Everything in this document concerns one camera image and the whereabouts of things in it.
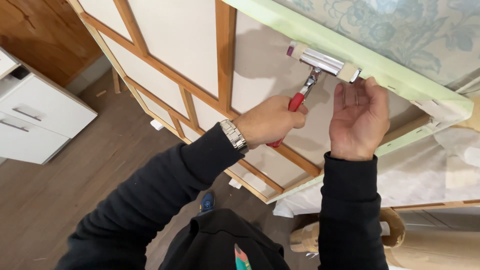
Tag person's right hand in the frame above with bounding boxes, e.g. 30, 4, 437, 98
329, 76, 391, 162

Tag translucent white paper sheet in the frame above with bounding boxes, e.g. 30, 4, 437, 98
273, 117, 480, 219

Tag large brown paper roll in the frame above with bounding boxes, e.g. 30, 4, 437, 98
384, 228, 480, 270

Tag silver drawer handle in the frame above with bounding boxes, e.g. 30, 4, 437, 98
12, 107, 42, 122
0, 119, 30, 133

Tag red-handled canvas stretching pliers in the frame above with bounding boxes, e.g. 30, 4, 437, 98
266, 40, 363, 149

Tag person's left hand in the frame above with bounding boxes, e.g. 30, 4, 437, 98
232, 95, 309, 150

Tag blue floral patterned cloth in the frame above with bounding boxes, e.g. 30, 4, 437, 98
272, 0, 480, 93

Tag small brown paper roll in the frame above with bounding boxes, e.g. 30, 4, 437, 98
289, 207, 406, 253

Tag stretched canvas on wooden frame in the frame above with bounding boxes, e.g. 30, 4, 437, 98
67, 0, 474, 205

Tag blue shoe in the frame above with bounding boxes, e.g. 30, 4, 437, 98
198, 191, 217, 214

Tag brown wooden door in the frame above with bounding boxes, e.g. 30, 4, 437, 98
0, 0, 104, 89

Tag white drawer cabinet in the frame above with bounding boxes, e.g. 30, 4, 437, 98
0, 47, 98, 166

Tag person's black hoodie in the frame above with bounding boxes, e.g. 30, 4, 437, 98
159, 208, 292, 270

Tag silver metal wristwatch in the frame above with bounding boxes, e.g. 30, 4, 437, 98
219, 119, 249, 153

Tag wooden leg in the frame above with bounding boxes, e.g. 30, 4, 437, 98
111, 67, 122, 95

